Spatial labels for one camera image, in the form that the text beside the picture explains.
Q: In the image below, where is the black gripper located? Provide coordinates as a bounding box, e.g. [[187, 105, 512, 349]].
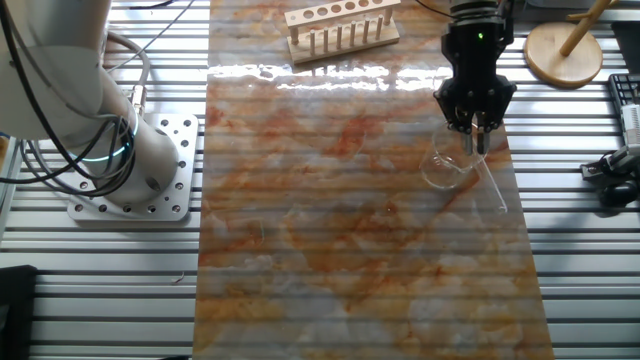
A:
[[432, 17, 519, 156]]

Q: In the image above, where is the clear glass beaker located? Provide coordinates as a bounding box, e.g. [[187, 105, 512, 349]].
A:
[[418, 118, 489, 190]]

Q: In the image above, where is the clear glass test tube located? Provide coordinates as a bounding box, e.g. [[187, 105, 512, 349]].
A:
[[473, 149, 510, 215]]

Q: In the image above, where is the wooden test tube rack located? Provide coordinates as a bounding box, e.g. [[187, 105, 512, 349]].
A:
[[283, 0, 402, 65]]

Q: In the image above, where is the wooden stand with round base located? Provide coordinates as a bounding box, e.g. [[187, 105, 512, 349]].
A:
[[523, 0, 621, 90]]

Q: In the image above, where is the black keyboard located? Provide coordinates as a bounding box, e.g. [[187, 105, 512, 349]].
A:
[[607, 73, 640, 109]]

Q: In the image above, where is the black box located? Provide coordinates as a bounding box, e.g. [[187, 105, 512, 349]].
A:
[[610, 20, 640, 76]]

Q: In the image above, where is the orange marble pattern mat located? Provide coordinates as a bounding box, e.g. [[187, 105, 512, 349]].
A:
[[192, 0, 555, 360]]

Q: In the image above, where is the grey corrugated conduit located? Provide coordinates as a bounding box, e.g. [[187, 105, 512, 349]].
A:
[[106, 30, 152, 117]]

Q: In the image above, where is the robot cable bundle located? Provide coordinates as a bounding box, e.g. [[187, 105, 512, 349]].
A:
[[0, 0, 455, 169]]

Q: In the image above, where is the black camera clamp mount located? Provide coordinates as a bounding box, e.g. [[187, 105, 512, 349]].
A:
[[579, 144, 640, 207]]

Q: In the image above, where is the black loose cable loop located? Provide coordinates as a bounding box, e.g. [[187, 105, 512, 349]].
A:
[[127, 0, 177, 12]]

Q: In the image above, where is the black looped cable bundle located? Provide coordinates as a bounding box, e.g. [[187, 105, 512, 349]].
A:
[[0, 114, 137, 199]]

